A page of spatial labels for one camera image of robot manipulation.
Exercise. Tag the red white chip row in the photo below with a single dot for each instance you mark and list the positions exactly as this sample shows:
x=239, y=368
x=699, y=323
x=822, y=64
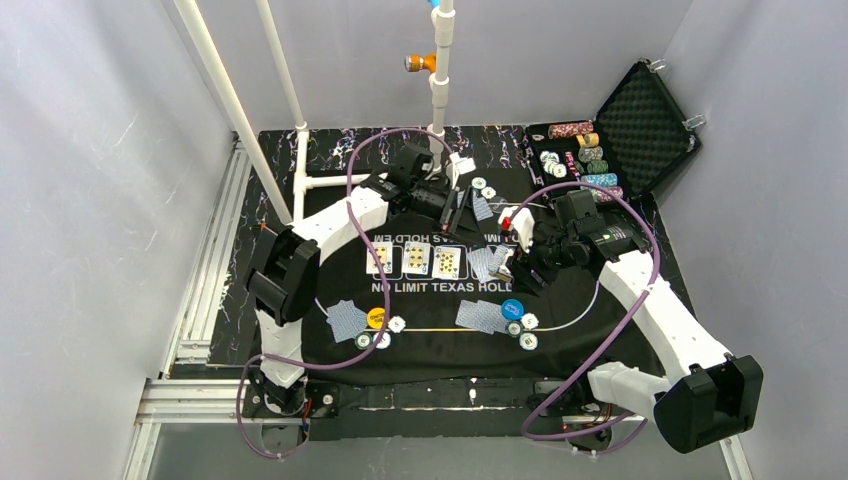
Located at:
x=570, y=129

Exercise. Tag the green poker chip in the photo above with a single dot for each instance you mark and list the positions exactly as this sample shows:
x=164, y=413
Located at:
x=363, y=340
x=514, y=329

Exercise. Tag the blue small blind button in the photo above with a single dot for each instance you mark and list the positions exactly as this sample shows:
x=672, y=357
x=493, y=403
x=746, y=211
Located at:
x=512, y=309

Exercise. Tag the blue chip row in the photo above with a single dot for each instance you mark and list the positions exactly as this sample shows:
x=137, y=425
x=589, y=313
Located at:
x=606, y=180

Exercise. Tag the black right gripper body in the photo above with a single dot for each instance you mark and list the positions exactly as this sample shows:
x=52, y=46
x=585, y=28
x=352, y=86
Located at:
x=530, y=258

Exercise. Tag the white light-blue ten chip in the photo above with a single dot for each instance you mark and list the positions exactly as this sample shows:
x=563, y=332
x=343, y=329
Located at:
x=528, y=341

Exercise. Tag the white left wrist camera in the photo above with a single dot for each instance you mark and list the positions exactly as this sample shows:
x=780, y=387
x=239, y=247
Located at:
x=458, y=166

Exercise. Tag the yellow chip row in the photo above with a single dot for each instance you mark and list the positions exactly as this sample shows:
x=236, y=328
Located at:
x=588, y=140

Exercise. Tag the yellow big blind button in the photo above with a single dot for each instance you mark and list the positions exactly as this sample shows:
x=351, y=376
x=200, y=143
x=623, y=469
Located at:
x=376, y=318

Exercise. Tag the white chips in case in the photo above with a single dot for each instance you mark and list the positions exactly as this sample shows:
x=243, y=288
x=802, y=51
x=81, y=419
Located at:
x=552, y=164

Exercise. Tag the black poker chip case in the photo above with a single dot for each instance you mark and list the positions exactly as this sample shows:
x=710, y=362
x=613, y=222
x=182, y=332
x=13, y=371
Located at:
x=644, y=134

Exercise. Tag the orange clamp knob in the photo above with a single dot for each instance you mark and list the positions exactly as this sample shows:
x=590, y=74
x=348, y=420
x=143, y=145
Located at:
x=417, y=63

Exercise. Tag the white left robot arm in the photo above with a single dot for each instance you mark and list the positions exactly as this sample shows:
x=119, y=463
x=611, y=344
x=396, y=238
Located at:
x=283, y=275

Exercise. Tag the dark green chip row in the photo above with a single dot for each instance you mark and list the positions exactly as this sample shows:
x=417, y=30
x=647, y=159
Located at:
x=591, y=161

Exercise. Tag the green and pink chip row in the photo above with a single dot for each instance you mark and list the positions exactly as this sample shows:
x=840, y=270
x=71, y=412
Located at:
x=608, y=195

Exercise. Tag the white blue poker chip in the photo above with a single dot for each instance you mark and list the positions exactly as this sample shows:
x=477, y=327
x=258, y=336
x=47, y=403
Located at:
x=488, y=193
x=396, y=324
x=530, y=321

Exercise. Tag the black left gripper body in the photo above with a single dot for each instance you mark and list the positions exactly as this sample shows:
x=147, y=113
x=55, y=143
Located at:
x=452, y=209

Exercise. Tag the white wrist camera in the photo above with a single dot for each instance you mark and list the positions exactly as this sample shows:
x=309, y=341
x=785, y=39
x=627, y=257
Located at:
x=458, y=166
x=518, y=221

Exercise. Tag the blue playing card deck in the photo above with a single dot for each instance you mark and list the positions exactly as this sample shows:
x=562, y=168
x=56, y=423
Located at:
x=498, y=265

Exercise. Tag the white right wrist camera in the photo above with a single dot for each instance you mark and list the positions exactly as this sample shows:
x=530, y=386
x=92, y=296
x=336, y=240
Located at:
x=518, y=221

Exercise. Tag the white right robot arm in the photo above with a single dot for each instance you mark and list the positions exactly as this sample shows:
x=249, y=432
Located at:
x=705, y=393

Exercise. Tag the black poker felt mat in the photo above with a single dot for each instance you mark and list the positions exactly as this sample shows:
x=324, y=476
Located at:
x=575, y=317

